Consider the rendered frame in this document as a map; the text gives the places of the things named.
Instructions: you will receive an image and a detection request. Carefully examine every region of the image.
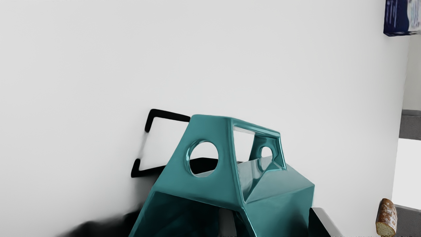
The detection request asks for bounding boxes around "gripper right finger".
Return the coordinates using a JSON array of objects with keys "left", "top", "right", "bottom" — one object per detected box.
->
[{"left": 308, "top": 207, "right": 343, "bottom": 237}]

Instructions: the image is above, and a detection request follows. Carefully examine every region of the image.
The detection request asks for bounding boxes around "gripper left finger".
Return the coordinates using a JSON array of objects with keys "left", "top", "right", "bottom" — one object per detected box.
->
[{"left": 218, "top": 208, "right": 237, "bottom": 237}]

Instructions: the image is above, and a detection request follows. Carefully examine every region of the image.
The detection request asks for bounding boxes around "brown bread loaf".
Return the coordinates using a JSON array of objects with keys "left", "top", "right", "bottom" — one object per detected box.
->
[{"left": 376, "top": 198, "right": 398, "bottom": 237}]

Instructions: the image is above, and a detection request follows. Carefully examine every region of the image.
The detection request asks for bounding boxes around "dark blue printed carton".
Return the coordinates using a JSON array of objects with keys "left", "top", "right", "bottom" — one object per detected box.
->
[{"left": 383, "top": 0, "right": 421, "bottom": 37}]

